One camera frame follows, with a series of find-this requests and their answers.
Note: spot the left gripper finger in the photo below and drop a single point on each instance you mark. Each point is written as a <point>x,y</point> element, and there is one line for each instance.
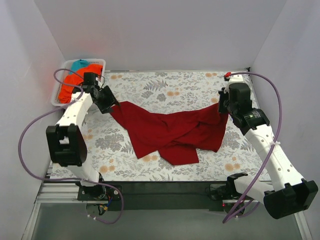
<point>105,107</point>
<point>109,97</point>

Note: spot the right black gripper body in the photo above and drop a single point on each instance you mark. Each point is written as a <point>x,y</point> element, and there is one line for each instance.
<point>223,104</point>

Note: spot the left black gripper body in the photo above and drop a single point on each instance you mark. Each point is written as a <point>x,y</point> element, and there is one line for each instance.
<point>107,99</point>

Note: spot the dark red t-shirt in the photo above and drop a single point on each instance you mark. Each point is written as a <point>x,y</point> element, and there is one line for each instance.
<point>175,136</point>

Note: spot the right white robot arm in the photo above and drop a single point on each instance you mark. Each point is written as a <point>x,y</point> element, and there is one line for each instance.
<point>277,185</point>

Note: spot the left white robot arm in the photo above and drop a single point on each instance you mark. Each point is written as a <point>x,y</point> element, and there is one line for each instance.
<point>66,143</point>

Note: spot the orange t-shirt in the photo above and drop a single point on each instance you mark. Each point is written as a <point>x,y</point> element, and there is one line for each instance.
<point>66,91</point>

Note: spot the teal t-shirt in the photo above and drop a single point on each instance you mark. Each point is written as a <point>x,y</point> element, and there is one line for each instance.
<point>78,65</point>

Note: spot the white plastic laundry basket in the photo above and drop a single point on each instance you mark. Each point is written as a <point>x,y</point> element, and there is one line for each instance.
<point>60,75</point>

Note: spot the floral patterned table mat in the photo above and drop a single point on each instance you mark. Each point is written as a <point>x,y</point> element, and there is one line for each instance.
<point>109,147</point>

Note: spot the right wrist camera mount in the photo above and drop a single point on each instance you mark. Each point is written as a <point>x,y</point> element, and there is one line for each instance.
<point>232,79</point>

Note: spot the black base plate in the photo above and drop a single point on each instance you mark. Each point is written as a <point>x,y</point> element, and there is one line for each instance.
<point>174,195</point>

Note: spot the aluminium frame rail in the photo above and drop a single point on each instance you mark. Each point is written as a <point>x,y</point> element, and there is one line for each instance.
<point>58,193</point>

